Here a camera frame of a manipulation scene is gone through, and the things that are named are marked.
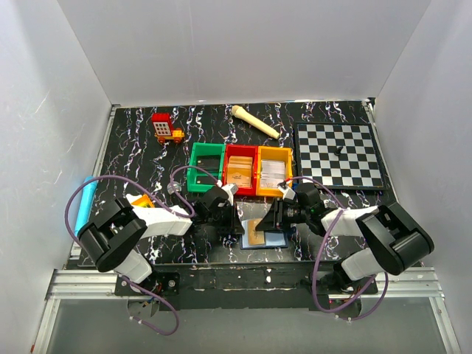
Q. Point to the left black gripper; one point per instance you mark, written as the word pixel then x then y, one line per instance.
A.
pixel 234 222

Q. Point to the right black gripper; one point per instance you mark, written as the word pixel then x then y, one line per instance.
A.
pixel 273 220

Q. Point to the navy blue card holder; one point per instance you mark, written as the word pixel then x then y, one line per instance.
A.
pixel 274 239

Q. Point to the brown orange card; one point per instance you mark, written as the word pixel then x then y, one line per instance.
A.
pixel 255 238

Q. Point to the white gold VIP card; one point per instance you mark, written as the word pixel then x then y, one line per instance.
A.
pixel 270 181

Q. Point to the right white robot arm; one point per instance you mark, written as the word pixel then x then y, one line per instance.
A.
pixel 395 241

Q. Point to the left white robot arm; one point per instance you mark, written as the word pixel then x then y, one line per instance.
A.
pixel 110 237

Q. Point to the orange plastic bin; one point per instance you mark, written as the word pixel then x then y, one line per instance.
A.
pixel 274 167

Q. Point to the red plastic bin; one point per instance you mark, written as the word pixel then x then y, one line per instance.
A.
pixel 240 168

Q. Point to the black handheld microphone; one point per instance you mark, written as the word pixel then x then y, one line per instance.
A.
pixel 173 187

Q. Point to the green plastic bin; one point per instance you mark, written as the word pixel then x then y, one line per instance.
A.
pixel 199 180

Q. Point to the black white chessboard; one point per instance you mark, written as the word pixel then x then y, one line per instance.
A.
pixel 357 168

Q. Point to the black chess piece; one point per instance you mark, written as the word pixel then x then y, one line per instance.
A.
pixel 339 150

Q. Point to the green yellow toy block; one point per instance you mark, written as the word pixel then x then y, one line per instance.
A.
pixel 143 201

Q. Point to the cream wooden pestle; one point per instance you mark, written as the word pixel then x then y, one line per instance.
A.
pixel 240 113

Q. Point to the red toy block truck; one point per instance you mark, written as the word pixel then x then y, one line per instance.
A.
pixel 164 130

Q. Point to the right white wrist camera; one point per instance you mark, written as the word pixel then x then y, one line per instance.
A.
pixel 288 194

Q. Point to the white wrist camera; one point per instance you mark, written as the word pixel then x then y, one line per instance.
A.
pixel 288 194
pixel 230 189

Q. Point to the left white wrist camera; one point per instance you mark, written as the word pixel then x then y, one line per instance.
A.
pixel 230 189

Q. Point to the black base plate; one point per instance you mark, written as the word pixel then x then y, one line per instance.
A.
pixel 190 286

